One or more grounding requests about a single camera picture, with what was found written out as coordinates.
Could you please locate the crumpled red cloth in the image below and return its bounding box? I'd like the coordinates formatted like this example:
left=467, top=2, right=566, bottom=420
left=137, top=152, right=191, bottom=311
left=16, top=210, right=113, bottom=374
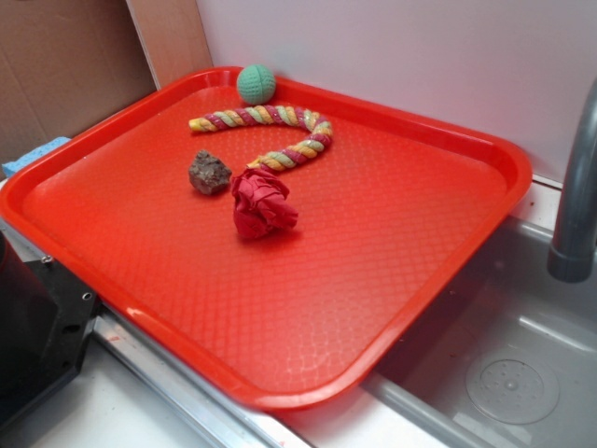
left=231, top=168, right=299, bottom=239

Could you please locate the green rubber ball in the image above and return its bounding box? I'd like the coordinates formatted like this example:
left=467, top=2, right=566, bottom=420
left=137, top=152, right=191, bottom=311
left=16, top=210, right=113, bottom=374
left=236, top=64, right=276, bottom=105

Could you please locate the grey toy sink basin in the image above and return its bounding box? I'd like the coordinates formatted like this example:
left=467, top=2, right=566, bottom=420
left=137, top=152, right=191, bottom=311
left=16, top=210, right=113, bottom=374
left=283, top=218, right=596, bottom=447

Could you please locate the grey sink faucet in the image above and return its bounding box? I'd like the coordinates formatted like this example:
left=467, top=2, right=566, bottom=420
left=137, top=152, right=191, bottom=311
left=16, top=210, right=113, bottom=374
left=548, top=85, right=596, bottom=283

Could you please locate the brown rock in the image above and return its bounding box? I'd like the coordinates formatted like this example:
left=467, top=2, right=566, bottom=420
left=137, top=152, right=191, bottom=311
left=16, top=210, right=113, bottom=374
left=187, top=149, right=232, bottom=196

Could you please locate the brown cardboard panel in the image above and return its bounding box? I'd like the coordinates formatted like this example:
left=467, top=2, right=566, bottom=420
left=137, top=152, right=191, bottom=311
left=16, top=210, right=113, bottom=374
left=1, top=1, right=212, bottom=162

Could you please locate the blue sponge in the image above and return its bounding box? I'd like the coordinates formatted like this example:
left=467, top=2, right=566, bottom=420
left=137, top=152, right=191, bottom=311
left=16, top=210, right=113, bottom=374
left=2, top=136, right=70, bottom=178

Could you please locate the red plastic tray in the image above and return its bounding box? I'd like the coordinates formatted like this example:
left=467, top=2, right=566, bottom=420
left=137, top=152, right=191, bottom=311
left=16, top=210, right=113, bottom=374
left=1, top=67, right=532, bottom=411

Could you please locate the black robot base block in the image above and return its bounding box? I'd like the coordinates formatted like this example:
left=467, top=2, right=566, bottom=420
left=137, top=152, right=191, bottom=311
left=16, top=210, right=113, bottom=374
left=1, top=236, right=100, bottom=431

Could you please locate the multicolour twisted rope toy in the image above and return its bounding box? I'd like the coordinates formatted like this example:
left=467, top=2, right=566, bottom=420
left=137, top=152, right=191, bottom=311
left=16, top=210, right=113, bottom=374
left=188, top=105, right=333, bottom=174

